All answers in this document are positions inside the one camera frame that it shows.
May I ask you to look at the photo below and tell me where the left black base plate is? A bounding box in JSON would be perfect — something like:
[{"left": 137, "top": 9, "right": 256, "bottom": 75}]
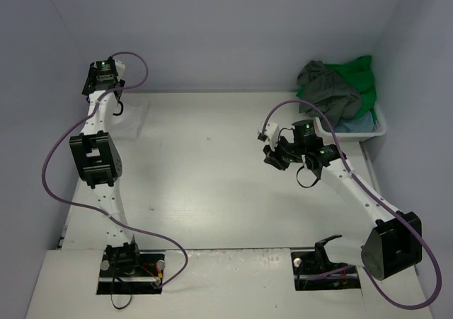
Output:
[{"left": 96, "top": 253, "right": 166, "bottom": 295}]

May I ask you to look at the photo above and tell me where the grey t shirt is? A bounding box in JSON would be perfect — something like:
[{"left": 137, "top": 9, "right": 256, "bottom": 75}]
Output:
[{"left": 297, "top": 61, "right": 363, "bottom": 127}]

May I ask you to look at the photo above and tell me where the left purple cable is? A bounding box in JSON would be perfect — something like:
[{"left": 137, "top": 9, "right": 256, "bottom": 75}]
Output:
[{"left": 41, "top": 51, "right": 189, "bottom": 288}]

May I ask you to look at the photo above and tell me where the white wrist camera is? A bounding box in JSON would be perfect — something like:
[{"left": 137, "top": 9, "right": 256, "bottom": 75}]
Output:
[
  {"left": 114, "top": 59, "right": 126, "bottom": 81},
  {"left": 258, "top": 122, "right": 280, "bottom": 151}
]

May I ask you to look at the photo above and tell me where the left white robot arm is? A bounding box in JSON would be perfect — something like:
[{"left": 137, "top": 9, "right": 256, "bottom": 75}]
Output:
[{"left": 69, "top": 57, "right": 142, "bottom": 277}]

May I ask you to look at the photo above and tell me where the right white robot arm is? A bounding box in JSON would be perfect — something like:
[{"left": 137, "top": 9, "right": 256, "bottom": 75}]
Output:
[{"left": 258, "top": 120, "right": 422, "bottom": 280}]

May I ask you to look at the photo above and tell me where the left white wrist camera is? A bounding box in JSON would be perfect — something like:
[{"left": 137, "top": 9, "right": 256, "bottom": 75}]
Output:
[{"left": 114, "top": 59, "right": 126, "bottom": 81}]

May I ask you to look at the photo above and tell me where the white laundry basket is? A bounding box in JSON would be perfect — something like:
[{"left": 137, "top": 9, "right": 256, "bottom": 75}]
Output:
[{"left": 313, "top": 104, "right": 387, "bottom": 142}]

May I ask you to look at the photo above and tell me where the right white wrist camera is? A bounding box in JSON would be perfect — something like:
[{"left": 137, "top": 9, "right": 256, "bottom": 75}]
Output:
[{"left": 258, "top": 122, "right": 280, "bottom": 151}]

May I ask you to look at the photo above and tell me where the green t shirt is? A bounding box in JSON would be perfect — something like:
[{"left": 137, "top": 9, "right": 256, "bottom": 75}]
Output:
[{"left": 295, "top": 54, "right": 378, "bottom": 120}]

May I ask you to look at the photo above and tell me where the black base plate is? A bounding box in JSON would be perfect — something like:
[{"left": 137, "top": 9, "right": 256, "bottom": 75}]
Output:
[
  {"left": 96, "top": 253, "right": 166, "bottom": 295},
  {"left": 291, "top": 250, "right": 361, "bottom": 291}
]

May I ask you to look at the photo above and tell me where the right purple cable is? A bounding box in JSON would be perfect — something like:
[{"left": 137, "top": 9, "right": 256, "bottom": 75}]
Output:
[{"left": 264, "top": 99, "right": 443, "bottom": 311}]

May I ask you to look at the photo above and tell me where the white t shirt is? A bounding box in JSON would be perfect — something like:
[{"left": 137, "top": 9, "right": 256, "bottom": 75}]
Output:
[{"left": 109, "top": 103, "right": 149, "bottom": 141}]

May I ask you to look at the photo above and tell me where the purple cable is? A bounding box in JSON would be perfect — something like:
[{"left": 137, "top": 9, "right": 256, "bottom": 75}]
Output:
[
  {"left": 41, "top": 51, "right": 189, "bottom": 288},
  {"left": 264, "top": 99, "right": 443, "bottom": 311}
]

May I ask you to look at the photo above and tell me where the light blue t shirt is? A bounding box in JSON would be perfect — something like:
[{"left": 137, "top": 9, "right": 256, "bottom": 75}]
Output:
[{"left": 335, "top": 111, "right": 374, "bottom": 133}]

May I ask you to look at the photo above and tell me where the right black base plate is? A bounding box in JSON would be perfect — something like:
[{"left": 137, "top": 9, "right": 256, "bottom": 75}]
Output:
[{"left": 291, "top": 250, "right": 361, "bottom": 291}]

